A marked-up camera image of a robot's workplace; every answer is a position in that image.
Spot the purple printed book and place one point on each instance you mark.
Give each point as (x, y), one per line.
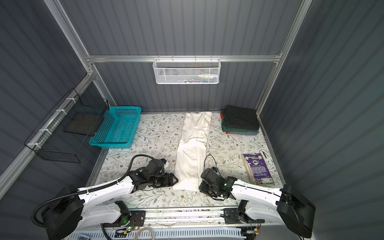
(257, 169)

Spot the white vented cable duct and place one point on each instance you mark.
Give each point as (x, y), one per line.
(218, 233)

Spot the folded dark t shirt stack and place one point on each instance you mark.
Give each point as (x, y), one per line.
(239, 121)

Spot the aluminium frame rail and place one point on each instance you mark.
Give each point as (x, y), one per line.
(194, 58)

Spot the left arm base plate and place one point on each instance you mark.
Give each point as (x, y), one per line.
(133, 219)

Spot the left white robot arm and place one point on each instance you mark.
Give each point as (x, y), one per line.
(74, 208)

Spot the black pad in wire basket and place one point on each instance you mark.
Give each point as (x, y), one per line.
(84, 124)

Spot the black wire wall basket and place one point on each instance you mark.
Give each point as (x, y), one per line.
(65, 136)

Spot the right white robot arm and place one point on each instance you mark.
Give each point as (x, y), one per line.
(286, 205)

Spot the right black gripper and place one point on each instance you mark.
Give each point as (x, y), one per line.
(202, 188)

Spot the items in mesh basket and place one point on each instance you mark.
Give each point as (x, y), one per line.
(204, 78)

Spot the teal plastic laundry basket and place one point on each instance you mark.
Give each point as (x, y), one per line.
(118, 128)

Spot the white mesh wall basket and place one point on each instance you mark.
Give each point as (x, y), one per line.
(166, 72)

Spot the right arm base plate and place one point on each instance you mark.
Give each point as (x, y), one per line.
(231, 216)

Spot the white t shirt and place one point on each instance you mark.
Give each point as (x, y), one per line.
(192, 151)

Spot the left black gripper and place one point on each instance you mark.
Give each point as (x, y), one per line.
(170, 182)

